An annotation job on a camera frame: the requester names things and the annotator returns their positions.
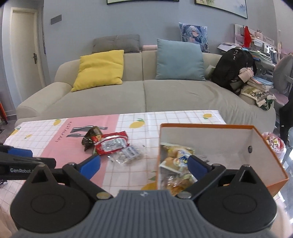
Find clear bag of yellow pastries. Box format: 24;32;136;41
158;142;197;196

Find dark brown snack packet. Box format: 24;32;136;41
81;126;103;151

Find red silver snack packet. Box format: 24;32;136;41
94;131;129;156

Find clear bag of white candies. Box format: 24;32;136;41
107;144;146;165

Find stacked orange red stools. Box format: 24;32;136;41
0;102;8;124

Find orange rimmed white box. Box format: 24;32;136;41
159;123;289;196

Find lemon print pink tablecloth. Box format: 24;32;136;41
0;109;228;238

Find pink trash bin with bag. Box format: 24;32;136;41
262;132;287;162

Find beige fabric sofa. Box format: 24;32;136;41
16;51;276;132

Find printed tote bag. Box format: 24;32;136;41
239;85;276;111

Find black backpack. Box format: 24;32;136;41
211;48;257;95

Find yellow cushion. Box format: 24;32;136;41
71;50;124;92

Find light blue cushion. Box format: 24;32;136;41
155;39;206;81

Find white door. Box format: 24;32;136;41
10;8;46;102

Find grey office chair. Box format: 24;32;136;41
271;54;292;111

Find grey cushion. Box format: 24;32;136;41
92;34;140;53

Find cluttered desk with books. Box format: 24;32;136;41
218;23;289;82

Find anime print pillow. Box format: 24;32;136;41
179;22;209;53

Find framed wall painting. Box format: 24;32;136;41
195;0;248;19

